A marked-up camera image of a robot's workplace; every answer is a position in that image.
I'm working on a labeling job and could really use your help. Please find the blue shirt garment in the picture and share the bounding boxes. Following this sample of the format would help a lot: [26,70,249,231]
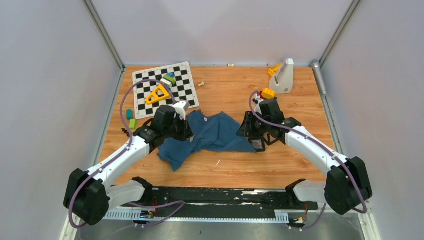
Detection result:
[157,110,256,172]

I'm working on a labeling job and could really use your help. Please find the white wedge stand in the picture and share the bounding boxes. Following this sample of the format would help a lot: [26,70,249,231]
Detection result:
[269,58,294,94]

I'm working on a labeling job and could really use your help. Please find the colourful toy train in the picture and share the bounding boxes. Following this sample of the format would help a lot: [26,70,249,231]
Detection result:
[259,88,276,100]

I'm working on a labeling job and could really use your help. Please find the round metal brooch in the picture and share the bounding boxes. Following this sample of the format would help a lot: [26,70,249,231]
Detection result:
[252,141,263,149]

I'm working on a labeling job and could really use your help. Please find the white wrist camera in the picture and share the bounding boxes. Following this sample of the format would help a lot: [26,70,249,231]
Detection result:
[252,94,264,105]
[172,100,190,121]

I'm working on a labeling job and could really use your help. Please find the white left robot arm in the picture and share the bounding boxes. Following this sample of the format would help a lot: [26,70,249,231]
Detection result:
[63,100,193,226]

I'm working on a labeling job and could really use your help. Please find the green block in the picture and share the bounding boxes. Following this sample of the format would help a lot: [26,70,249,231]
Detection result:
[129,118,137,130]

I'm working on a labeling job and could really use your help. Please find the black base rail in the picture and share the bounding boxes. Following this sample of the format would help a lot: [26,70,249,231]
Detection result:
[136,187,319,220]

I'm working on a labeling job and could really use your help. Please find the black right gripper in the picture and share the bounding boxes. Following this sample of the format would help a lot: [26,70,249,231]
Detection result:
[236,111,271,139]

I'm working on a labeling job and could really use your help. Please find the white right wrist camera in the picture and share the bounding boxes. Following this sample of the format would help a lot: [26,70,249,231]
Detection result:
[252,94,264,105]

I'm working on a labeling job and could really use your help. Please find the teal block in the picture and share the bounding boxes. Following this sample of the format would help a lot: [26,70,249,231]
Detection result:
[125,109,134,120]

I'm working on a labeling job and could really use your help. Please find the yellow plastic piece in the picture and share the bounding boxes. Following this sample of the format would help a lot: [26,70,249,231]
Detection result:
[267,62,282,77]

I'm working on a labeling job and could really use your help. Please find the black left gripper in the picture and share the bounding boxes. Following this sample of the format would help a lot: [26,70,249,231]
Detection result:
[163,114,195,142]

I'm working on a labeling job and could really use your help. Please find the stacked colour blocks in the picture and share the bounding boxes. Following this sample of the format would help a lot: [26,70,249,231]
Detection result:
[160,72,177,89]

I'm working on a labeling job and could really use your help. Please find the black square frame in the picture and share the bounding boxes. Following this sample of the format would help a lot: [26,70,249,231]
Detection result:
[248,138,266,153]

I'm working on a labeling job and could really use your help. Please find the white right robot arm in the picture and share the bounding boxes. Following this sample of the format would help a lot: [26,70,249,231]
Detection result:
[237,99,373,215]

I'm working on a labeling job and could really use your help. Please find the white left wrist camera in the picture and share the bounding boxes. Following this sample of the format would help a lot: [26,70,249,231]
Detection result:
[172,100,190,121]

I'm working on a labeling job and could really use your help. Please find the yellow triangle frame toy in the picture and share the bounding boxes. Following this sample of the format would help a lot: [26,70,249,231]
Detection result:
[144,84,171,105]

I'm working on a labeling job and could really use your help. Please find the black chess piece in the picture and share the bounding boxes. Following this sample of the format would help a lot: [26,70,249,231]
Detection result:
[121,128,130,137]

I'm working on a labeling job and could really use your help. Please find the black white checkerboard sheet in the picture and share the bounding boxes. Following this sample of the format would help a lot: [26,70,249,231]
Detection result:
[132,61,200,120]

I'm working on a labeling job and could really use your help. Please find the black wire cube frame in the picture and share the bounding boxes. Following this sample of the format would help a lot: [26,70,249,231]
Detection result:
[264,134,281,146]

